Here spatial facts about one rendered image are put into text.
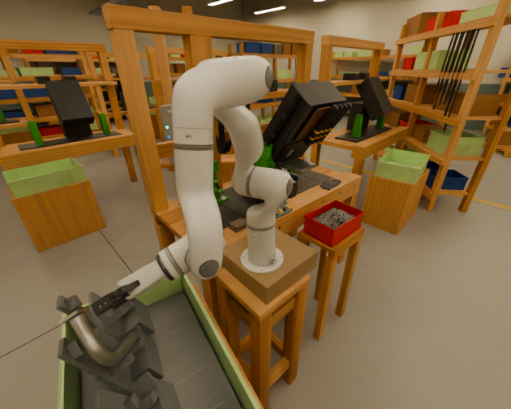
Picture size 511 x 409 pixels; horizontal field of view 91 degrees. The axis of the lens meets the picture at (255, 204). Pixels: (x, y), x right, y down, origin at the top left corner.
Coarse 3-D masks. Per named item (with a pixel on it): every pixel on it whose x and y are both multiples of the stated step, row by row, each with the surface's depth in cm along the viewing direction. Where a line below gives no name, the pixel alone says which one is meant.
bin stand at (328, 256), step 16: (304, 240) 155; (352, 240) 148; (320, 256) 186; (336, 256) 140; (352, 256) 164; (320, 272) 191; (352, 272) 172; (320, 288) 156; (320, 304) 161; (320, 320) 166; (320, 336) 175
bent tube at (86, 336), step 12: (72, 312) 56; (60, 324) 56; (72, 324) 57; (84, 324) 58; (84, 336) 57; (132, 336) 76; (84, 348) 56; (96, 348) 57; (120, 348) 66; (96, 360) 57; (108, 360) 59; (120, 360) 63
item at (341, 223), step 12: (324, 204) 159; (336, 204) 165; (312, 216) 153; (324, 216) 153; (336, 216) 152; (348, 216) 154; (360, 216) 149; (312, 228) 146; (324, 228) 138; (336, 228) 142; (348, 228) 145; (324, 240) 142; (336, 240) 140
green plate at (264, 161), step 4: (264, 144) 159; (272, 144) 155; (264, 148) 159; (268, 148) 157; (272, 148) 156; (264, 152) 160; (268, 152) 157; (264, 156) 160; (268, 156) 158; (260, 160) 163; (264, 160) 160; (268, 160) 158; (272, 160) 162; (256, 164) 166; (260, 164) 163; (264, 164) 161; (268, 164) 159; (272, 164) 163
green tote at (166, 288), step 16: (160, 288) 102; (176, 288) 106; (192, 288) 94; (192, 304) 100; (208, 320) 82; (64, 336) 77; (208, 336) 88; (224, 352) 73; (64, 368) 69; (224, 368) 80; (64, 384) 66; (80, 384) 78; (240, 384) 67; (64, 400) 63; (80, 400) 74; (240, 400) 72
